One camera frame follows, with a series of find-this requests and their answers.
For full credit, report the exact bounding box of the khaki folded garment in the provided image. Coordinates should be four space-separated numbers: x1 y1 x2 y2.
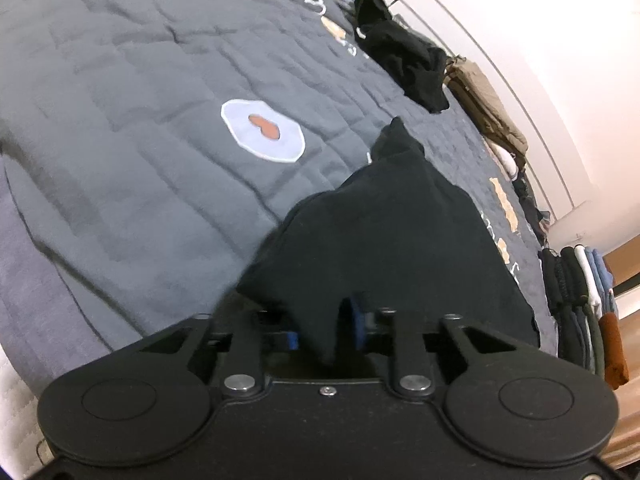
445 57 530 158

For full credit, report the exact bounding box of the white quilted mattress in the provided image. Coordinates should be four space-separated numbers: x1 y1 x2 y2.
0 350 45 461

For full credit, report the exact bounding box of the small white folded cloth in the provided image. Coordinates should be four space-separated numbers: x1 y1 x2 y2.
486 139 519 182

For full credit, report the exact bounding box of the black crumpled garment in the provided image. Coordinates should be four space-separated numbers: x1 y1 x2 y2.
354 0 451 114

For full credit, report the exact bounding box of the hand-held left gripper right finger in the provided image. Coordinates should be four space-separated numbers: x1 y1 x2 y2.
340 291 519 403

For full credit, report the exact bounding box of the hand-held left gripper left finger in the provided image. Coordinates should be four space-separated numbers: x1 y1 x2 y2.
139 310 301 401

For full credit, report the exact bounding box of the white headboard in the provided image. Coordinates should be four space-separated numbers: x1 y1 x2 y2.
390 0 592 221

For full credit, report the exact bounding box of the black printed hoodie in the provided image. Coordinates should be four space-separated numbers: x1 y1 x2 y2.
235 116 542 367

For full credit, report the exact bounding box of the brown folded garment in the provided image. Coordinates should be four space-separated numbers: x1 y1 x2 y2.
445 72 526 166

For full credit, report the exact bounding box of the grey printed quilt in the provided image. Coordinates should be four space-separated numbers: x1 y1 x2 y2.
0 0 561 401

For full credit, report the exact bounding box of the row of folded clothes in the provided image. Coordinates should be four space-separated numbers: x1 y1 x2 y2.
539 244 632 392

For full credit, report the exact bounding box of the dark clothes pile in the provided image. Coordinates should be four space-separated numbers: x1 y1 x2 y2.
511 170 557 243

